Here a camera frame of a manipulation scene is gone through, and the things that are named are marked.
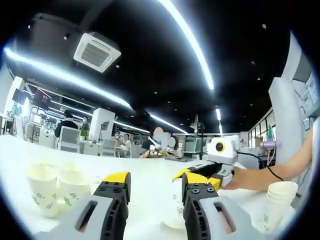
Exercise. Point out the green hanging item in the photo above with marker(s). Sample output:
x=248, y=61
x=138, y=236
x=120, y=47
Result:
x=270, y=133

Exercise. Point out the grey mesh office chair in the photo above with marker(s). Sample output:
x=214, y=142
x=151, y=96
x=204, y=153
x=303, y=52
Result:
x=69, y=138

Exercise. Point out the hanging dark display screen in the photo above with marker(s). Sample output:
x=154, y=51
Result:
x=41, y=98

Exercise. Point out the white table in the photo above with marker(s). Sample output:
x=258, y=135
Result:
x=150, y=180

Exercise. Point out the cluster of paper cups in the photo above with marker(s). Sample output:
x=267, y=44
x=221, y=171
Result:
x=42, y=190

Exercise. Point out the white paper cup green print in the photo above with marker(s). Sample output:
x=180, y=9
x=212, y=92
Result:
x=176, y=207

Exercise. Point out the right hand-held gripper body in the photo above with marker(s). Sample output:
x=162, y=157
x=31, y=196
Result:
x=225, y=152

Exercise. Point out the small black monitor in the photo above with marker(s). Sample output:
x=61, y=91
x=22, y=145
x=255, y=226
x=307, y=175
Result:
x=18, y=96

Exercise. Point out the black tripod stand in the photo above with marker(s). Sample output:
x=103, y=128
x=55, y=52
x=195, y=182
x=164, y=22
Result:
x=197, y=125

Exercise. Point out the long curved ceiling light strip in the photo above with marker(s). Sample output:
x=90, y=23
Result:
x=203, y=62

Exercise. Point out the purple device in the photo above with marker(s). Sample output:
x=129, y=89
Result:
x=267, y=145

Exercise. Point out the stack of nested paper cups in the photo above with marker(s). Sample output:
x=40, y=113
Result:
x=272, y=212

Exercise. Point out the white angled partition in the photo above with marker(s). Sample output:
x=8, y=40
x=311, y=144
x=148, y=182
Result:
x=282, y=112

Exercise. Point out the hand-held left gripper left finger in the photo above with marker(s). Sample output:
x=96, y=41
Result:
x=112, y=215

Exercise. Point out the potted green plant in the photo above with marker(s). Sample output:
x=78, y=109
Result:
x=83, y=131

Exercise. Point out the white square pillar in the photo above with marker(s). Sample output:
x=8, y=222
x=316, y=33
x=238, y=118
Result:
x=100, y=125

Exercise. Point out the ceiling air conditioner unit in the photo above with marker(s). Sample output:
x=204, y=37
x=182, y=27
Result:
x=97, y=51

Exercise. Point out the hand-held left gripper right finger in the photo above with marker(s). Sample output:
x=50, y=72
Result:
x=197, y=217

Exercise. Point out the short ceiling light strip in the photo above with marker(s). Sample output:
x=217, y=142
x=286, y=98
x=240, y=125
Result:
x=218, y=115

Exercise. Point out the person's right hand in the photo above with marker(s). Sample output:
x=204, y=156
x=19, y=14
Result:
x=241, y=180

